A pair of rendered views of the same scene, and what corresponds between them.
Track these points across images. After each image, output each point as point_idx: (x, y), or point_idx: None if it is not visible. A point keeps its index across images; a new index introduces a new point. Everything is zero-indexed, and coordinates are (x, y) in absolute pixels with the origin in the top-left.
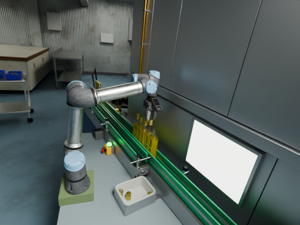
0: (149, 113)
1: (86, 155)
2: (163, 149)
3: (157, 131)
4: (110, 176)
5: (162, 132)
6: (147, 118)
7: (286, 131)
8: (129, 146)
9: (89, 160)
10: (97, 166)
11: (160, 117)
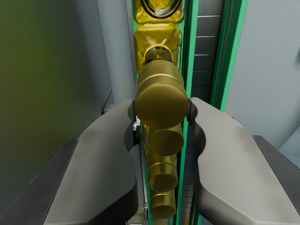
0: (220, 166)
1: (261, 126)
2: (80, 21)
3: (81, 86)
4: (262, 28)
5: (59, 43)
6: (229, 116)
7: None
8: (235, 61)
9: (266, 109)
10: (264, 80)
11: (19, 131)
